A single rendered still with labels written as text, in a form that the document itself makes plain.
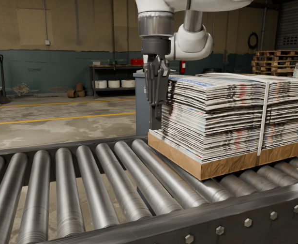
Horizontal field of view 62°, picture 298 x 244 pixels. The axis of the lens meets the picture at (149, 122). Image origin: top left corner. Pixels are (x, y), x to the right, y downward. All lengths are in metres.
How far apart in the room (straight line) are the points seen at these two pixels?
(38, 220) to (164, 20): 0.50
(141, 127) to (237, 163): 0.95
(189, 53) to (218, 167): 0.94
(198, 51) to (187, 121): 0.88
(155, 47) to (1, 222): 0.48
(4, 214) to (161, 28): 0.51
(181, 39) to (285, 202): 1.04
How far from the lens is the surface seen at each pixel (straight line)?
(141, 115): 1.52
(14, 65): 7.74
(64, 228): 0.50
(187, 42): 1.42
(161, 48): 0.63
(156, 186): 0.59
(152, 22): 0.63
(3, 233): 0.54
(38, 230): 0.51
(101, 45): 7.81
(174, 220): 0.49
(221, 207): 0.54
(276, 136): 0.77
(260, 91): 0.67
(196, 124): 0.59
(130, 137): 0.93
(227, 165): 0.65
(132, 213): 0.52
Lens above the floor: 1.09
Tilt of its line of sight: 14 degrees down
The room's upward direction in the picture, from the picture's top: straight up
